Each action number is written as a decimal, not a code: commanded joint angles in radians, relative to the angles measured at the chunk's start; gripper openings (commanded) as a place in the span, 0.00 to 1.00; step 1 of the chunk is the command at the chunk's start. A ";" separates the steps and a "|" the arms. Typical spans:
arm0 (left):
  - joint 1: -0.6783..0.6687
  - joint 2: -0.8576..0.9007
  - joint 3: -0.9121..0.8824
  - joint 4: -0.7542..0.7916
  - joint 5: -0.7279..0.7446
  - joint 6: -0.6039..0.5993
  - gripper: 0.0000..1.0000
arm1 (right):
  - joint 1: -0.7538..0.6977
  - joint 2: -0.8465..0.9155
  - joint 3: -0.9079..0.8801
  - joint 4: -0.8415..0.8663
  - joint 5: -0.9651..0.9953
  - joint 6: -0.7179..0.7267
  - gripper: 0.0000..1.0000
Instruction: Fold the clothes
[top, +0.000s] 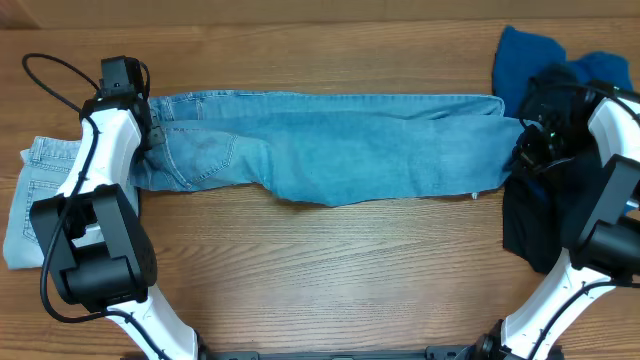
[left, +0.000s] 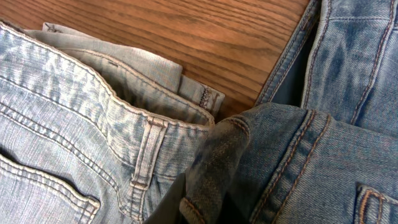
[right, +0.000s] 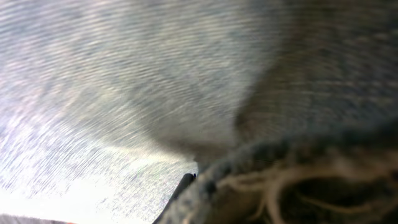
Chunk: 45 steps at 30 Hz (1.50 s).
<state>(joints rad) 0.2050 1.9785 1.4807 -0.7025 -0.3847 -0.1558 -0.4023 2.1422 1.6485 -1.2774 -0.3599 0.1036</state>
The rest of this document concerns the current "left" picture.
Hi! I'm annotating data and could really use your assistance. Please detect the light blue folded jeans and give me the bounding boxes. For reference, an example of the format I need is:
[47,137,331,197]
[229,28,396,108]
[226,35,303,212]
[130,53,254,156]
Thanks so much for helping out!
[1,22,224,223]

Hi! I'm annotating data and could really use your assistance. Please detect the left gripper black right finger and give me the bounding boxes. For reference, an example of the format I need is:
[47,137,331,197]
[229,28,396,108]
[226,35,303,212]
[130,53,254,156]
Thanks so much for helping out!
[216,194,249,224]

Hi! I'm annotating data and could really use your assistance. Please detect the medium blue denim jeans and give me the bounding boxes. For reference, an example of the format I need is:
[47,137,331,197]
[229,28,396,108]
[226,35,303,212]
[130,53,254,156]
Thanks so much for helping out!
[179,0,397,223]

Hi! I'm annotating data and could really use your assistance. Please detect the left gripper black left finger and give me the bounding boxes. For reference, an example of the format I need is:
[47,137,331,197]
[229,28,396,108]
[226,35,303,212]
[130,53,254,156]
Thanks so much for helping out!
[144,173,187,224]

